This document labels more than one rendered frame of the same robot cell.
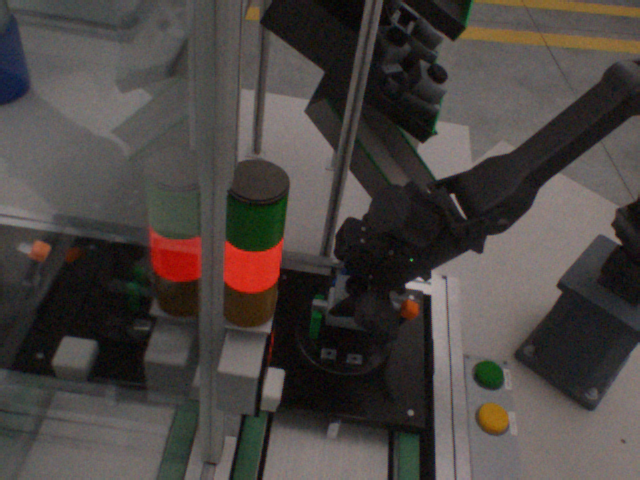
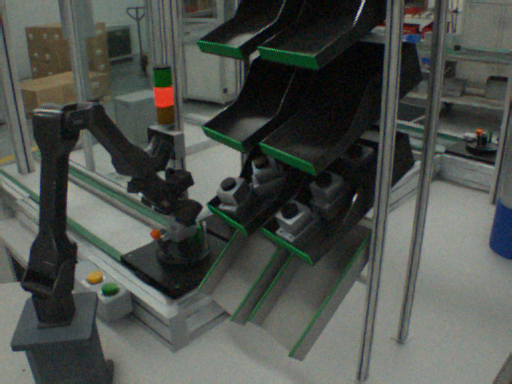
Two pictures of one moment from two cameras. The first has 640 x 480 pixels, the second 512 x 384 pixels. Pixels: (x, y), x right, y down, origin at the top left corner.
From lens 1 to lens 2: 163 cm
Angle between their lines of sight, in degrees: 100
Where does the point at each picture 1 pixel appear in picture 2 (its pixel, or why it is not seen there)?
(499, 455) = (83, 272)
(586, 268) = (85, 308)
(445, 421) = (114, 266)
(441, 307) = (160, 299)
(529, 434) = not seen: hidden behind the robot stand
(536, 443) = not seen: hidden behind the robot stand
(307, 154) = (385, 366)
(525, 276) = not seen: outside the picture
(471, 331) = (148, 357)
